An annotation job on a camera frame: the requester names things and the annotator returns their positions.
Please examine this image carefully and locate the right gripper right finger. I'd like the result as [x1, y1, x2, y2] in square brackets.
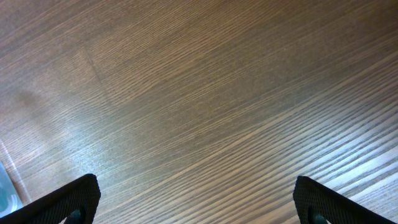
[293, 176, 394, 224]

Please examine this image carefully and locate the clear plastic container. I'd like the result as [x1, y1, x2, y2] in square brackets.
[0, 163, 24, 218]

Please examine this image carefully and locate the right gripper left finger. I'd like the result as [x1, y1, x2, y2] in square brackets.
[1, 174, 101, 224]

